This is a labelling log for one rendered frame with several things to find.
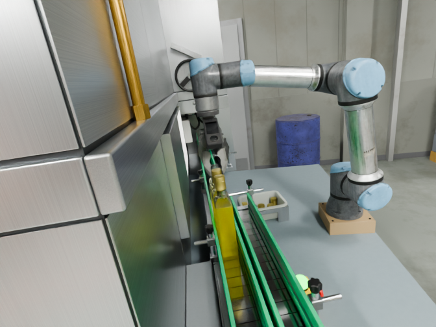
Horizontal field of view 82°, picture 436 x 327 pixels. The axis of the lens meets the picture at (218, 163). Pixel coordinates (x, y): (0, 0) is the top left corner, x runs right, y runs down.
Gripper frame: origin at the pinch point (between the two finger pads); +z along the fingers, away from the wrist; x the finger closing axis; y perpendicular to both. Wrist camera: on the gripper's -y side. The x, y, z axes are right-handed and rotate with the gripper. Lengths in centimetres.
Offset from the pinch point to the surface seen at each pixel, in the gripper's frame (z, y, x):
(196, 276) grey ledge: 27.5, -14.6, 11.5
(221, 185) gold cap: 1.9, -7.5, -0.5
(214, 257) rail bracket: 25.5, -9.7, 5.1
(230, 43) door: -74, 292, -61
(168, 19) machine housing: -69, 106, 11
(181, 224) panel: 12.1, -8.5, 13.6
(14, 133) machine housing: -27, -56, 20
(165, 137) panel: -15.5, -8.5, 13.4
